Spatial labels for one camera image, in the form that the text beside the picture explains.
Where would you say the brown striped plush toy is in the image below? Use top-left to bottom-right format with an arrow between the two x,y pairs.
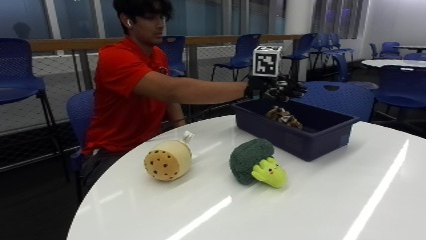
265,105 -> 305,130

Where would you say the white marker cube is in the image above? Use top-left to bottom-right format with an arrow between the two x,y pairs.
252,45 -> 284,78

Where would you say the dark blue plastic bin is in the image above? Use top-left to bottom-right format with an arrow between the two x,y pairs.
231,98 -> 361,163

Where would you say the blue chair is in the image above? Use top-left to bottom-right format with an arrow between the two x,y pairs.
369,41 -> 403,60
372,65 -> 426,124
158,35 -> 188,78
211,33 -> 263,82
66,89 -> 96,201
0,37 -> 64,154
311,32 -> 357,81
296,80 -> 377,123
281,32 -> 320,79

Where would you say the green broccoli plush toy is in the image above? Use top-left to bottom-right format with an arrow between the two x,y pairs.
228,138 -> 289,189

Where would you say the white round table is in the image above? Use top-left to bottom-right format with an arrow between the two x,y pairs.
361,58 -> 426,69

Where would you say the wooden railing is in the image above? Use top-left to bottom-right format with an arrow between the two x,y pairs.
28,34 -> 304,91

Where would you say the beige spotted plush toy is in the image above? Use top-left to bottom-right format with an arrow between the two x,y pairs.
143,130 -> 196,182

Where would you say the the person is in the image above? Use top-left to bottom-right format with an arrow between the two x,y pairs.
79,0 -> 249,198

